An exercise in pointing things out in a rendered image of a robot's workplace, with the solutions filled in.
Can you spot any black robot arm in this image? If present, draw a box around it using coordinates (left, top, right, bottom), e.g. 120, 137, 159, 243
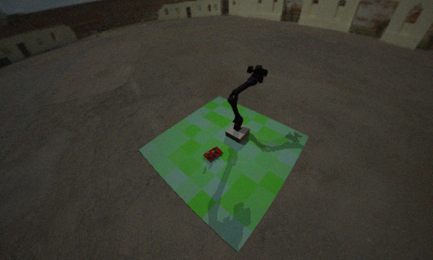
228, 65, 264, 131

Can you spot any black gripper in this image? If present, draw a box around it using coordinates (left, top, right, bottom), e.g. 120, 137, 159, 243
247, 66, 268, 77

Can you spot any red circuit board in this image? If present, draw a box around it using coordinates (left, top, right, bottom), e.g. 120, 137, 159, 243
203, 146, 223, 162

